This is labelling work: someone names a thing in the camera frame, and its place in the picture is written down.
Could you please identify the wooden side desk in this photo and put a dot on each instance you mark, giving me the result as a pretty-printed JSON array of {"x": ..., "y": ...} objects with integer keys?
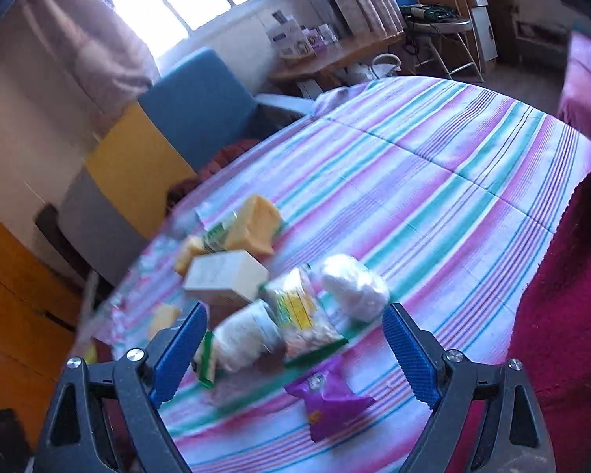
[{"x": 324, "y": 64}]

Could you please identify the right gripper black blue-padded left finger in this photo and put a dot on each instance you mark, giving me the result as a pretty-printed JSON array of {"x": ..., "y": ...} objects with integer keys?
[{"x": 77, "y": 436}]

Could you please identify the dark red garment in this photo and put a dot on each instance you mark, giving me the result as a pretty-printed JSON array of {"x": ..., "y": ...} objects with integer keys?
[{"x": 223, "y": 158}]

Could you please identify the orange wooden wardrobe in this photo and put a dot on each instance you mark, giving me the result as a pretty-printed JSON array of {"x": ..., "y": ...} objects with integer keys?
[{"x": 37, "y": 313}]

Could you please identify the white snack packet green edge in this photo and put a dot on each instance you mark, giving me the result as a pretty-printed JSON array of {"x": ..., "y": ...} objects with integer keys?
[{"x": 237, "y": 342}]

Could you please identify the metal folding chair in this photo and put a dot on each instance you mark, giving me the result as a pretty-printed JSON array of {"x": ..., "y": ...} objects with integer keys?
[{"x": 430, "y": 24}]

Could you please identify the white wrapped bun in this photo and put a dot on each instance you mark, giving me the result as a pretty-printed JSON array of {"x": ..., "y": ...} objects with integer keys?
[{"x": 360, "y": 292}]

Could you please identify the yellow green snack packet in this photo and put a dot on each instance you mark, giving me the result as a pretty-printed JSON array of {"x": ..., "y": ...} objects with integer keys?
[{"x": 306, "y": 330}]

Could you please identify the small purple box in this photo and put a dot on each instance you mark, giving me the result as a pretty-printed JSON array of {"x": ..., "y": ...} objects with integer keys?
[{"x": 327, "y": 34}]

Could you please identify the purple candy wrapper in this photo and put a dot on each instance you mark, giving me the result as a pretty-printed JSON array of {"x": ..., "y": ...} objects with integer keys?
[{"x": 330, "y": 404}]

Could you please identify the yellow sponge piece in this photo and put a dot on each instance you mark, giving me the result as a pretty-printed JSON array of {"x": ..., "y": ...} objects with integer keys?
[{"x": 163, "y": 317}]

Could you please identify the white appliance box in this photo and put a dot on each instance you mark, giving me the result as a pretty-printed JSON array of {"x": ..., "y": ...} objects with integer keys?
[{"x": 289, "y": 40}]

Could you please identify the small yellow sponge block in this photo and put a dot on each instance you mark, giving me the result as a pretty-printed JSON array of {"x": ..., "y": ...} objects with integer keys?
[{"x": 192, "y": 247}]

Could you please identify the green white medicine box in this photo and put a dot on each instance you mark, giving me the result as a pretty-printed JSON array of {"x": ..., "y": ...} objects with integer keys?
[{"x": 214, "y": 239}]

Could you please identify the white text carton box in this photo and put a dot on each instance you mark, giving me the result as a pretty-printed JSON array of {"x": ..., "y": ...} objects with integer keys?
[{"x": 230, "y": 278}]

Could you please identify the grey yellow blue chair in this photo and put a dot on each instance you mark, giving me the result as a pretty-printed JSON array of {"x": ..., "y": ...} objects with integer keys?
[{"x": 116, "y": 202}]

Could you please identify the striped pastel bed sheet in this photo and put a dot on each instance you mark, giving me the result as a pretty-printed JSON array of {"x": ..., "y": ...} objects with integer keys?
[{"x": 451, "y": 192}]

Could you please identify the pink pillow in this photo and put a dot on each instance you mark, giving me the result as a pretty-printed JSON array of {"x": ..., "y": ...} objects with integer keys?
[{"x": 575, "y": 104}]

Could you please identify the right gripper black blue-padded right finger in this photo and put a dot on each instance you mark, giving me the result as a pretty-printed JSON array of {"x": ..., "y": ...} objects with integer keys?
[{"x": 484, "y": 418}]

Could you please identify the dark red blanket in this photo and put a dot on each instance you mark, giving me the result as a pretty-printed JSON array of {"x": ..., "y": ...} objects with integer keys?
[{"x": 552, "y": 334}]

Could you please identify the pink curtain left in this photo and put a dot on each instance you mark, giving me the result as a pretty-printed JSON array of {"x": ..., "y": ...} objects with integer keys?
[{"x": 97, "y": 49}]

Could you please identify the large yellow sponge block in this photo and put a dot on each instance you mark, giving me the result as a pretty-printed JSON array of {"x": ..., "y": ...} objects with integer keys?
[{"x": 257, "y": 222}]

